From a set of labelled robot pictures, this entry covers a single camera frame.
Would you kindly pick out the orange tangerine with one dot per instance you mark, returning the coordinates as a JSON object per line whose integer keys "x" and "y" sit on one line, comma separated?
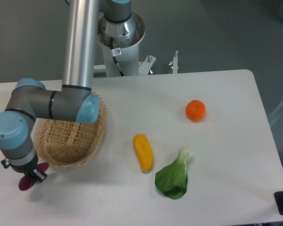
{"x": 195, "y": 110}

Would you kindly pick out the green bok choy leaf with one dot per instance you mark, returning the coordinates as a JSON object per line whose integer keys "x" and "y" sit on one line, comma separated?
{"x": 172, "y": 180}

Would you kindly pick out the woven wicker basket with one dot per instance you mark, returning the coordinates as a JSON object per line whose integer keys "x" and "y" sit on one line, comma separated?
{"x": 68, "y": 144}

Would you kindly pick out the yellow squash toy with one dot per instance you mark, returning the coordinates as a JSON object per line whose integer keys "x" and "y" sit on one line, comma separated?
{"x": 143, "y": 151}

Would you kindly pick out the white base frame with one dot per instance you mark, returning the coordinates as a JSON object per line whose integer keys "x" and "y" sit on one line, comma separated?
{"x": 144, "y": 68}

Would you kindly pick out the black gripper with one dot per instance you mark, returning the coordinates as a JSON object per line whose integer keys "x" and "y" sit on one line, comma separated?
{"x": 30, "y": 170}

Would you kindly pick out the purple sweet potato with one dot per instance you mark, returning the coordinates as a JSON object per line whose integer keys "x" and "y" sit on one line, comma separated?
{"x": 24, "y": 184}

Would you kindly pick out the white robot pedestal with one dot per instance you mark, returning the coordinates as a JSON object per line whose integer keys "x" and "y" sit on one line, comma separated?
{"x": 120, "y": 42}

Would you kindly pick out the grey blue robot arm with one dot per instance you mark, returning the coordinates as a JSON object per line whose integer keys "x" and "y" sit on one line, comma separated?
{"x": 30, "y": 99}

